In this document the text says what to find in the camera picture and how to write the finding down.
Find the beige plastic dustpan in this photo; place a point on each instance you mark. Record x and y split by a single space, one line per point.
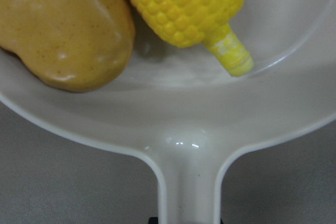
181 113

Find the yellow toy corn cob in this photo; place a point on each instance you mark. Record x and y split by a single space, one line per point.
184 23

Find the brown toy potato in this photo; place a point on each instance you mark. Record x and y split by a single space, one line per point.
73 45

